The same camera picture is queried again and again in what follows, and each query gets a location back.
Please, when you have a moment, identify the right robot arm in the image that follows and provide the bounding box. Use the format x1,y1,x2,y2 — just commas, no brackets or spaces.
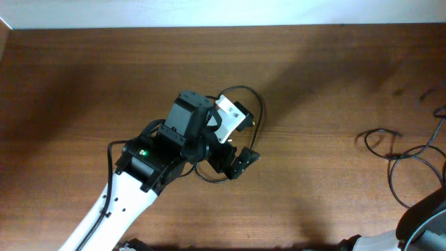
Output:
335,188,445,251

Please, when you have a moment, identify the black cable bundle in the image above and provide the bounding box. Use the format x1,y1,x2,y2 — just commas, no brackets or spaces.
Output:
355,106,446,210

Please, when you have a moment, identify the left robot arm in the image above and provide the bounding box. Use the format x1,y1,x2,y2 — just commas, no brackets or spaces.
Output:
61,91,261,250

